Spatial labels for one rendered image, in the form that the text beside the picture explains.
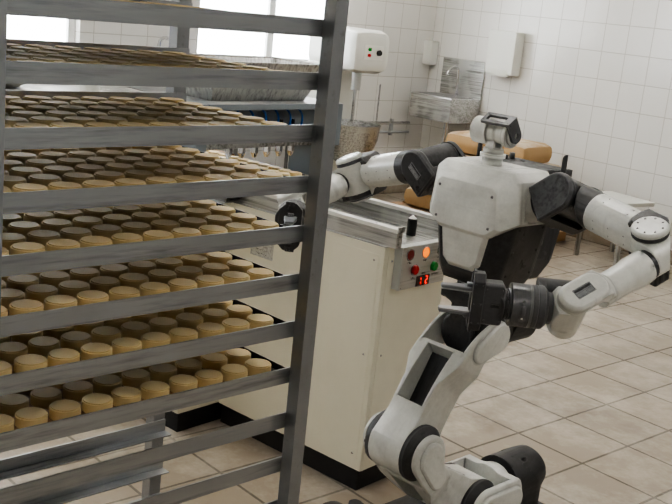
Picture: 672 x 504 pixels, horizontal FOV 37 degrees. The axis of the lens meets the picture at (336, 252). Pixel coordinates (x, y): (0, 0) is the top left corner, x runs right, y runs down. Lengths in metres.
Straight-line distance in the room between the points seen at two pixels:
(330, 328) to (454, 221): 0.92
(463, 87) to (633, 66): 1.59
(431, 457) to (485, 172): 0.70
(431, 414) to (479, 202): 0.53
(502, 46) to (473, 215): 5.79
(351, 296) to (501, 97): 5.28
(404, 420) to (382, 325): 0.72
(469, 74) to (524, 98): 0.59
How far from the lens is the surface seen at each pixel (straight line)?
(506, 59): 8.15
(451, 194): 2.48
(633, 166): 7.61
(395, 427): 2.50
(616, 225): 2.27
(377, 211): 3.48
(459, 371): 2.50
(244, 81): 1.65
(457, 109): 8.25
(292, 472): 1.93
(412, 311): 3.28
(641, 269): 2.14
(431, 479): 2.52
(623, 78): 7.67
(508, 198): 2.40
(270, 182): 1.72
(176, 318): 1.83
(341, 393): 3.30
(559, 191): 2.36
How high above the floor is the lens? 1.54
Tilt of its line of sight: 14 degrees down
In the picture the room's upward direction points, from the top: 6 degrees clockwise
